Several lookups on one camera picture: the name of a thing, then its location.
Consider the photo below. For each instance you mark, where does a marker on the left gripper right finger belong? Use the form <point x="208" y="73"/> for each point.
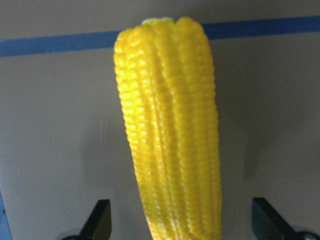
<point x="268" y="224"/>

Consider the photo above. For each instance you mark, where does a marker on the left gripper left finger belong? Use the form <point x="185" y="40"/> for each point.
<point x="98" y="226"/>

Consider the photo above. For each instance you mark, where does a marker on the yellow corn cob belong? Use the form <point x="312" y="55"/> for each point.
<point x="165" y="78"/>

